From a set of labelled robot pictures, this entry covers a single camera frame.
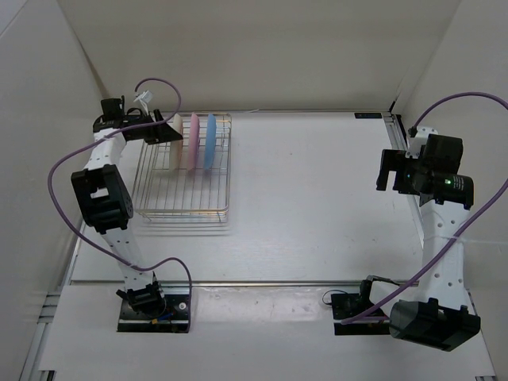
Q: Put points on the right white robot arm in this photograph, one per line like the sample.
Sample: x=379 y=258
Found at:
x=435 y=312

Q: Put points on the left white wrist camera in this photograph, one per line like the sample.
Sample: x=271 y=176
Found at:
x=144 y=99

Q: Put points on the cream plate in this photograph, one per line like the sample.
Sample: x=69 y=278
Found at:
x=176 y=145

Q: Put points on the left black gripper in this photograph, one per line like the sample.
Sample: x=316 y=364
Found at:
x=161 y=132

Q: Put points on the blue plate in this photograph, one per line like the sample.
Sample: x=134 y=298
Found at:
x=211 y=131

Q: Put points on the metal wire dish rack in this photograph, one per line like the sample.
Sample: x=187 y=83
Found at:
x=198 y=196

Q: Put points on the pink plate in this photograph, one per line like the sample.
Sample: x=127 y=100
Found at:
x=193 y=142

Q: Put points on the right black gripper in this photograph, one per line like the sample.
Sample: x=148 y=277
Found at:
x=396 y=160

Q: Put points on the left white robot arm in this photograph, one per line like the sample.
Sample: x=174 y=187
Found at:
x=106 y=203

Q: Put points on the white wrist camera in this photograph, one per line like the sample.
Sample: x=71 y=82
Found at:
x=144 y=99
x=418 y=139

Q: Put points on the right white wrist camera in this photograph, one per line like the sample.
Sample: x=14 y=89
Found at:
x=418 y=139

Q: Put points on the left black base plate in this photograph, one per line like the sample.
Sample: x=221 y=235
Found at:
x=149 y=314

